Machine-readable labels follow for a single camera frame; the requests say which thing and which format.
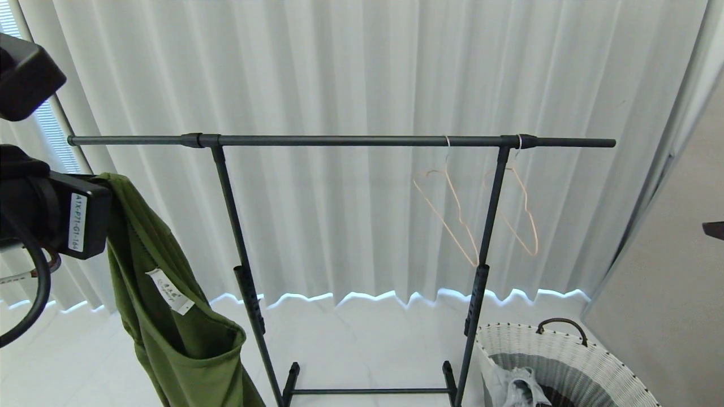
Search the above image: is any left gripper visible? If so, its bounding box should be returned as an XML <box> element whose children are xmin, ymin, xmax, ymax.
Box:
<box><xmin>0</xmin><ymin>146</ymin><xmax>113</xmax><ymax>261</ymax></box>

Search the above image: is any green shirt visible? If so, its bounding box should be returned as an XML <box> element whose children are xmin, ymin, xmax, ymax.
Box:
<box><xmin>93</xmin><ymin>172</ymin><xmax>267</xmax><ymax>407</ymax></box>

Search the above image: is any pink clothes hanger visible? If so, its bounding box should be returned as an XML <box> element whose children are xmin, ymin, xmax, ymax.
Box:
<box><xmin>411</xmin><ymin>136</ymin><xmax>481</xmax><ymax>268</ymax></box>
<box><xmin>483</xmin><ymin>136</ymin><xmax>540</xmax><ymax>258</ymax></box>

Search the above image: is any black clothes rack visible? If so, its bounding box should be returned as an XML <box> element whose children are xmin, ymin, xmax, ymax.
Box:
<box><xmin>66</xmin><ymin>132</ymin><xmax>617</xmax><ymax>407</ymax></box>

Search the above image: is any white laundry basket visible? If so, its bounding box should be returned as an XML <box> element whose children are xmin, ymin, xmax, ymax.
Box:
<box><xmin>473</xmin><ymin>317</ymin><xmax>662</xmax><ymax>407</ymax></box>

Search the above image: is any window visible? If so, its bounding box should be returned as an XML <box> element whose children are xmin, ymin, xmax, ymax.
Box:
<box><xmin>0</xmin><ymin>0</ymin><xmax>94</xmax><ymax>176</ymax></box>

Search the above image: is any pale grey garment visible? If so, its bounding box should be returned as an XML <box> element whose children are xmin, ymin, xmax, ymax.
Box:
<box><xmin>490</xmin><ymin>366</ymin><xmax>553</xmax><ymax>407</ymax></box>

